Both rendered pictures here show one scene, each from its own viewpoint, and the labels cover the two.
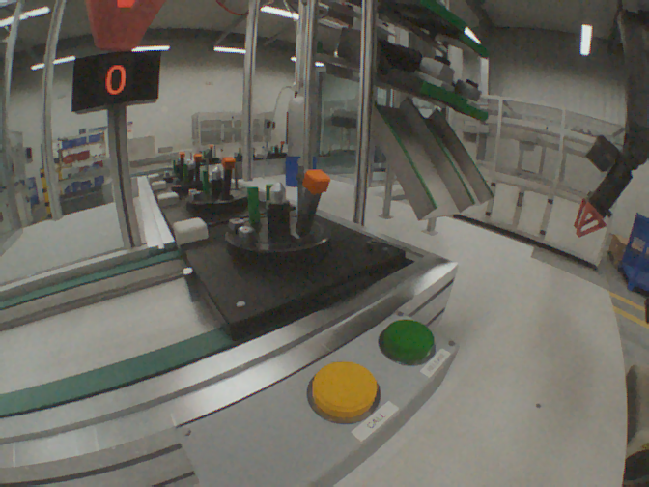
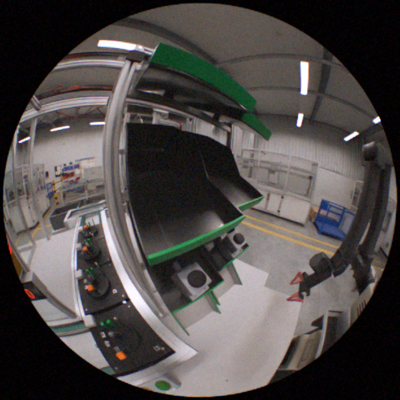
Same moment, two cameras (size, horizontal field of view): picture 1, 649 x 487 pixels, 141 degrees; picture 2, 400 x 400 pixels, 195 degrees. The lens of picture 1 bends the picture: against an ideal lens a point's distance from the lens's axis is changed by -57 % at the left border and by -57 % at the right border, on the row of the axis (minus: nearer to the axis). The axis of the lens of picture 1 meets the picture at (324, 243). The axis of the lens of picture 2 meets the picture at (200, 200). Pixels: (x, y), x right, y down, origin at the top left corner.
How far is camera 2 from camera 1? 0.50 m
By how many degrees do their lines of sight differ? 9
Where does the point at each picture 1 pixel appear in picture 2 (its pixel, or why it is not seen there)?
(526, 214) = (271, 203)
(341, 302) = (144, 370)
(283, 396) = not seen: outside the picture
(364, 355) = (150, 386)
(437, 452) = (184, 389)
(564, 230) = (288, 210)
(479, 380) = (204, 373)
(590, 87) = (300, 139)
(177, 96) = not seen: hidden behind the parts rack
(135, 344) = (93, 358)
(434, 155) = not seen: hidden behind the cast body
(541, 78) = (278, 136)
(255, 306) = (120, 369)
